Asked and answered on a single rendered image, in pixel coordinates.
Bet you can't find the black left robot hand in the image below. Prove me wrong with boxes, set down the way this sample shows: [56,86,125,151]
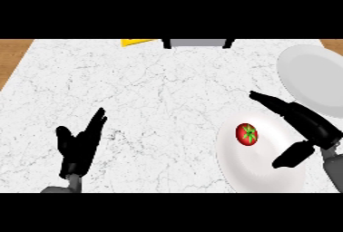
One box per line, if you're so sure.
[55,107,108,179]

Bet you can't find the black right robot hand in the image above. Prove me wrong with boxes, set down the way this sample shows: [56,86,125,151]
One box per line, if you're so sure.
[248,90,343,169]

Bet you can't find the red tomato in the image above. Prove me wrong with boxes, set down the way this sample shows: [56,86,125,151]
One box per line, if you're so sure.
[235,122,260,147]

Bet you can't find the grey plate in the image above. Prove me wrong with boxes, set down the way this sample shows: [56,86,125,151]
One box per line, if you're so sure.
[276,44,343,119]

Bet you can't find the white plate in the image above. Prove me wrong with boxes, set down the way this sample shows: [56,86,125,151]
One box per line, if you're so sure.
[216,111,307,194]

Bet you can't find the grey appliance with black legs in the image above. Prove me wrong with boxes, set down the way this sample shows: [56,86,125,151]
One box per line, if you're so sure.
[161,39,236,50]

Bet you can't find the yellow flat object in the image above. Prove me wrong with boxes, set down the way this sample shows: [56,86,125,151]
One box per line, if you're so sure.
[121,39,158,48]

